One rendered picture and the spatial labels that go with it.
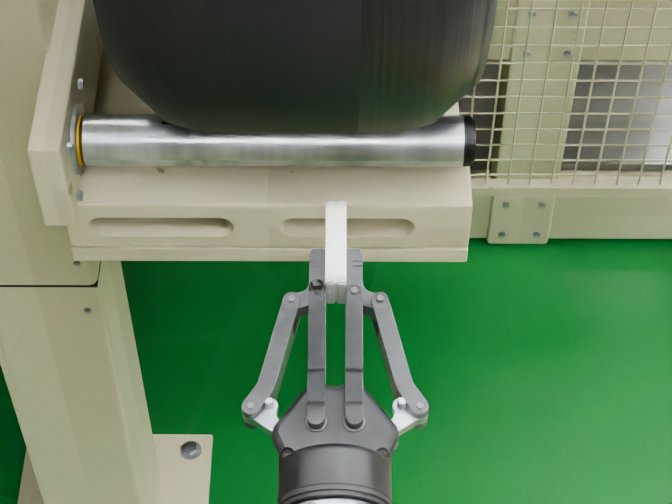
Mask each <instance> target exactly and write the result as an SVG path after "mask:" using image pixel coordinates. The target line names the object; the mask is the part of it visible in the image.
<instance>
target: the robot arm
mask: <svg viewBox="0 0 672 504"><path fill-rule="evenodd" d="M326 302H327V304H334V302H337V304H345V302H346V357H345V385H340V386H336V387H335V386H331V385H326ZM307 315H308V382H307V389H306V390H304V391H303V392H302V393H301V394H300V395H299V396H298V397H297V398H296V400H295V401H294V402H293V403H292V405H291V406H290V407H289V408H288V409H287V411H286V412H285V413H284V414H283V416H282V417H281V418H280V419H278V418H277V415H278V403H277V401H276V399H277V397H278V393H279V390H280V386H281V383H282V380H283V376H284V373H285V369H286V366H287V363H288V359H289V356H290V352H291V349H292V345H293V342H294V339H295V335H296V332H297V328H298V325H299V321H300V318H301V317H304V316H307ZM363 315H365V316H369V317H371V319H372V323H373V326H374V330H375V333H376V337H377V340H378V344H379V347H380V351H381V354H382V358H383V361H384V365H385V368H386V372H387V375H388V379H389V382H390V386H391V389H392V393H393V396H394V399H395V401H394V402H393V408H392V413H393V415H394V417H393V419H390V417H389V416H388V415H387V414H386V413H385V411H384V410H383V409H382V408H381V406H380V405H379V404H378V403H377V401H376V400H375V399H374V398H373V396H372V395H371V394H370V393H369V392H368V391H366V390H365V389H363ZM428 412H429V404H428V402H427V400H426V399H425V398H424V396H423V395H422V394H421V393H420V391H419V390H418V389H417V387H416V386H415V385H414V383H413V380H412V377H411V373H410V370H409V367H408V363H407V360H406V356H405V353H404V350H403V346H402V343H401V339H400V336H399V333H398V329H397V326H396V322H395V319H394V316H393V312H392V309H391V305H390V302H389V298H388V296H387V294H385V293H384V292H376V293H373V292H370V291H368V290H366V289H365V288H364V286H363V254H362V252H361V250H360V248H346V202H345V201H338V202H335V201H327V202H326V241H325V249H312V250H311V252H310V254H309V285H308V287H307V289H306V290H304V291H302V292H299V293H295V292H288V293H286V294H285V295H284V297H283V300H282V304H281V307H280V310H279V314H278V317H277V320H276V323H275V327H274V330H273V333H272V337H271V340H270V343H269V347H268V350H267V353H266V357H265V360H264V363H263V367H262V370H261V373H260V376H259V380H258V383H257V384H256V386H255V387H254V388H253V390H252V391H251V392H250V393H249V395H248V396H247V397H246V399H245V400H244V401H243V403H242V413H243V421H244V425H245V426H246V427H247V428H249V429H255V428H257V427H258V428H259V429H261V430H262V431H264V432H266V433H267V434H269V435H270V436H272V439H273V446H274V448H275V450H276V451H277V453H278V456H279V477H278V504H392V468H391V458H392V455H393V452H394V451H395V449H396V447H397V445H398V437H399V436H400V435H402V434H403V433H405V432H407V431H408V430H410V429H412V428H413V427H414V428H416V429H422V428H424V427H425V426H426V424H427V420H428Z"/></svg>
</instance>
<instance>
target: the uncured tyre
mask: <svg viewBox="0 0 672 504"><path fill-rule="evenodd" d="M93 3H94V8H95V13H96V17H97V22H98V26H99V30H100V34H101V37H102V41H103V44H104V48H105V51H106V54H107V56H108V59H109V62H110V64H111V66H112V69H113V71H114V72H115V74H116V76H117V77H118V78H119V80H120V81H121V82H122V83H124V84H125V85H126V86H127V87H128V88H129V89H130V90H131V91H132V92H133V93H134V94H136V95H137V96H138V97H139V98H140V99H141V100H142V101H143V102H144V103H145V104H146V105H148V106H149V107H150V108H151V109H152V110H153V111H154V112H155V113H156V114H157V115H158V116H159V117H161V118H162V119H163V120H164V121H165V122H167V123H170V124H174V125H177V126H181V127H184V128H188V129H191V130H195V131H199V132H202V133H391V134H398V133H401V132H405V131H409V130H412V129H416V128H420V127H423V126H427V125H431V124H434V123H435V122H436V121H437V120H438V119H439V118H440V117H441V116H443V115H444V114H445V113H446V112H447V111H448V110H449V109H450V108H451V107H452V106H454V105H455V104H456V103H457V102H458V101H459V100H460V99H461V98H462V97H464V96H465V95H466V94H467V93H468V92H469V91H470V90H471V89H472V88H473V87H475V86H476V85H477V84H478V83H479V81H480V80H481V77H482V75H483V72H484V69H485V66H486V62H487V58H488V53H489V49H490V43H491V38H492V32H493V27H494V21H495V15H496V10H497V4H498V0H93Z"/></svg>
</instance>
